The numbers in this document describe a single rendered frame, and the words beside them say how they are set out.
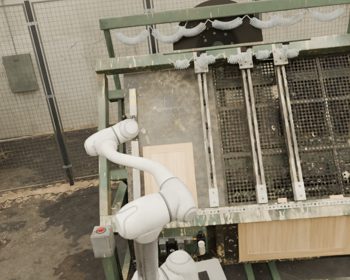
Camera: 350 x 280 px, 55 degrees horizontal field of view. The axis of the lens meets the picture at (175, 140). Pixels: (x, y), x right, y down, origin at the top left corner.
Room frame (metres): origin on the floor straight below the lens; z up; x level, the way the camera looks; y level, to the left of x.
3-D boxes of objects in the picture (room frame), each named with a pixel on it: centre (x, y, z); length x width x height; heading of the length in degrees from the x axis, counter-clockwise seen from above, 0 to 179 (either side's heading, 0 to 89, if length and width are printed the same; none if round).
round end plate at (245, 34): (3.06, -0.47, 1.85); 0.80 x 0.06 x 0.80; 87
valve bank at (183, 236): (1.90, 0.10, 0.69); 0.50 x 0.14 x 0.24; 87
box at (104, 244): (1.85, 0.55, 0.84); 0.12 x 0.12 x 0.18; 87
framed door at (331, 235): (2.16, -0.86, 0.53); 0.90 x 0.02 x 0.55; 87
